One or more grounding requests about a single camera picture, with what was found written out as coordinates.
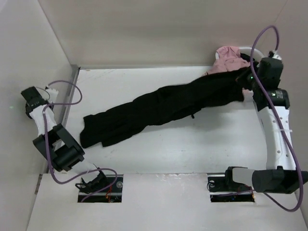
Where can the pink trousers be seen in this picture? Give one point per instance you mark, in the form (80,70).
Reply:
(225,69)

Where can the black trousers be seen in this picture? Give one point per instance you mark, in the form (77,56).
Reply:
(166,104)

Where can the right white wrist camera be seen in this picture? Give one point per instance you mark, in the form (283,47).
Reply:
(274,54)

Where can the black garment in basket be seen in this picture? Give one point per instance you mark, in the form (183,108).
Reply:
(245,57)

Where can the white laundry basket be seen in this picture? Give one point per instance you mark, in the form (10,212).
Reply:
(257,55)

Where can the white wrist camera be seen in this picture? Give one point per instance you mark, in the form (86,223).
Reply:
(53,93)
(274,54)

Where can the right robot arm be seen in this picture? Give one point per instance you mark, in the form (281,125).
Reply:
(272,107)

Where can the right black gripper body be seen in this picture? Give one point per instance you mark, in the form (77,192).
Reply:
(248,80)

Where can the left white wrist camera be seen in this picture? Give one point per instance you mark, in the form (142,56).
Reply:
(53,93)

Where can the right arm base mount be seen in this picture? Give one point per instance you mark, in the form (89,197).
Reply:
(224,191)

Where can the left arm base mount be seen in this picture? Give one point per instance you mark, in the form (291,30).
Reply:
(99,190)

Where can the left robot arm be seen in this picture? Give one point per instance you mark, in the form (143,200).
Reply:
(53,138)

